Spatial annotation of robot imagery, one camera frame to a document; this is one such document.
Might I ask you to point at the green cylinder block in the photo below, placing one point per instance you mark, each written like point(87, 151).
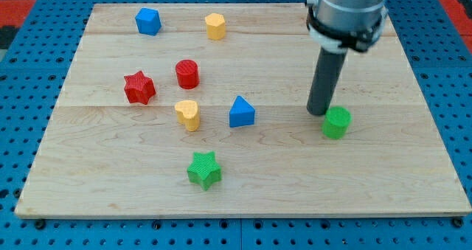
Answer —
point(336, 122)

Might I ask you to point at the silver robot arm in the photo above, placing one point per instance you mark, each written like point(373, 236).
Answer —
point(339, 25)

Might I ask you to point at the green star block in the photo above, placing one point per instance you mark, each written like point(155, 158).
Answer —
point(204, 170)

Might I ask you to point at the red star block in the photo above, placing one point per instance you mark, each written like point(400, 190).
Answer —
point(139, 88)

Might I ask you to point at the blue triangle block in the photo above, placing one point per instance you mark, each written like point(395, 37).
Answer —
point(241, 113)

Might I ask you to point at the yellow heart block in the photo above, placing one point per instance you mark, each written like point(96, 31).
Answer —
point(188, 114)

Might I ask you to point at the red cylinder block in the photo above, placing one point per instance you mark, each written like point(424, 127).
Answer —
point(187, 74)

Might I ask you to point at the wooden board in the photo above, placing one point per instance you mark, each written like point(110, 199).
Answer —
point(102, 157)

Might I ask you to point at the yellow hexagon block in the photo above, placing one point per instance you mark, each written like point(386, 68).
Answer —
point(216, 26)

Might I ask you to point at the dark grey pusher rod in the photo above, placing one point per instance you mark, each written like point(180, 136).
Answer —
point(326, 75)

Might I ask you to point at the blue cube block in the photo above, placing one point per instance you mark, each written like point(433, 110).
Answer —
point(148, 21)

